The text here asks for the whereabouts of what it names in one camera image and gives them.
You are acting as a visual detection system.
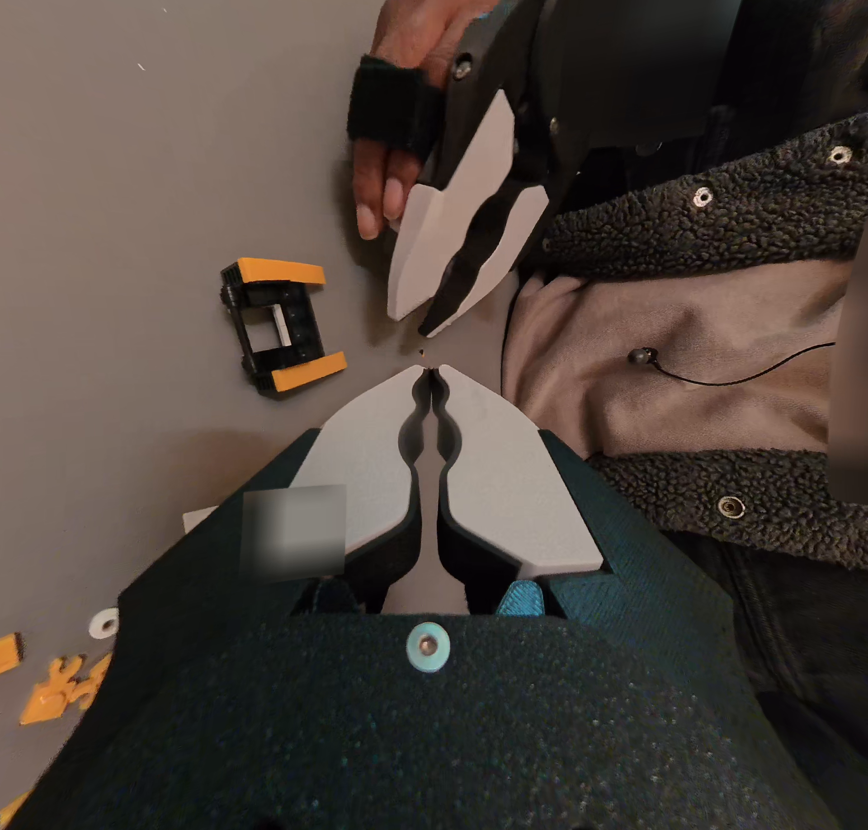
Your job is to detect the black earbud with cable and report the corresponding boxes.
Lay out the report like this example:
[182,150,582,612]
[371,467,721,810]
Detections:
[627,341,837,388]

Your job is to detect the person's right hand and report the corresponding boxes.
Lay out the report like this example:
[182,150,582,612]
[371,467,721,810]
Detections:
[349,0,507,241]

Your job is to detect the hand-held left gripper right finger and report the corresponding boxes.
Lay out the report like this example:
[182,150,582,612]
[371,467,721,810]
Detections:
[430,364,606,613]

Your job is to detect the black and orange lego assembly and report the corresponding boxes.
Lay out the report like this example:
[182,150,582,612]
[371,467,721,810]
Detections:
[219,257,349,399]

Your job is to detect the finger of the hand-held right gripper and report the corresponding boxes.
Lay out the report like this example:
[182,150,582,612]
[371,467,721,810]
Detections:
[418,186,550,339]
[387,89,519,324]

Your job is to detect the person's dark pants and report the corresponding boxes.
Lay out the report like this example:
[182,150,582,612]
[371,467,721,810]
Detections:
[668,530,868,830]

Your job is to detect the scattered small orange lego pieces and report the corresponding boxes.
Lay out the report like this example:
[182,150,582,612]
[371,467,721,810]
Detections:
[0,632,115,830]

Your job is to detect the person's beige shirt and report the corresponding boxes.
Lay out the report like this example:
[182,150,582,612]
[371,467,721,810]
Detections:
[502,259,857,460]

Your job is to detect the person's dark fleece-lined jacket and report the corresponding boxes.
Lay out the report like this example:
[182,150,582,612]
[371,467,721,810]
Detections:
[539,0,868,573]

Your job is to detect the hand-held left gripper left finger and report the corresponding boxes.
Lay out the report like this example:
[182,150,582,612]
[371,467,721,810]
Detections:
[293,366,435,614]

